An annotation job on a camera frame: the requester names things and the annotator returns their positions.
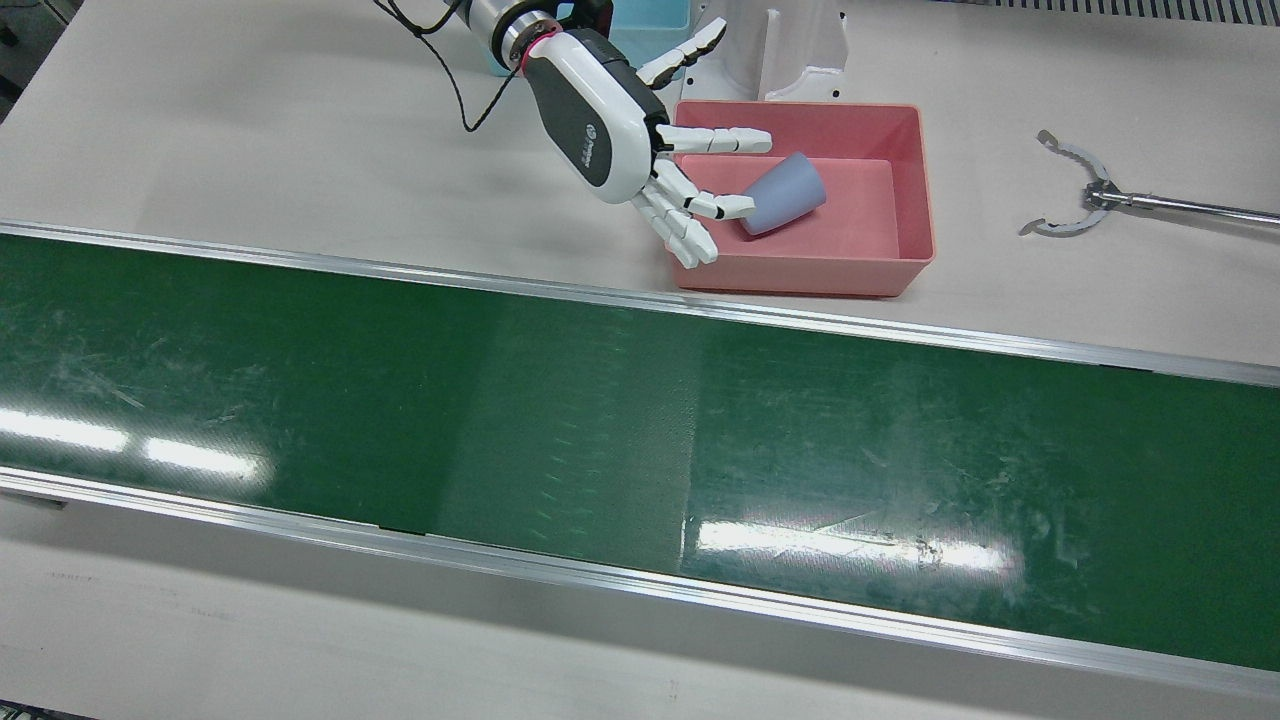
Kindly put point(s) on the metal reacher grabber tool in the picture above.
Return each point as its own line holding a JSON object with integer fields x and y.
{"x": 1200, "y": 207}

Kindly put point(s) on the green belt conveyor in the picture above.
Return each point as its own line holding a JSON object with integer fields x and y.
{"x": 600, "y": 420}

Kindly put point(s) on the blue plastic cup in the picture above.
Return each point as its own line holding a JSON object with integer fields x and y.
{"x": 785, "y": 195}

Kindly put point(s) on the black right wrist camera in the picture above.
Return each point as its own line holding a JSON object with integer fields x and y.
{"x": 590, "y": 10}

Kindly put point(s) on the white column pedestal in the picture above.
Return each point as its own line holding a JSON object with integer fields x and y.
{"x": 790, "y": 50}

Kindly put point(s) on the right white dexterous robot hand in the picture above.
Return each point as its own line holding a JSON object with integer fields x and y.
{"x": 600, "y": 120}

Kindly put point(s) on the blue plastic box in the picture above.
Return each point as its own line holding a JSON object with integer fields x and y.
{"x": 650, "y": 25}

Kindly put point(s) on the pink plastic box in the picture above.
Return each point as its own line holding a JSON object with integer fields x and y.
{"x": 860, "y": 230}

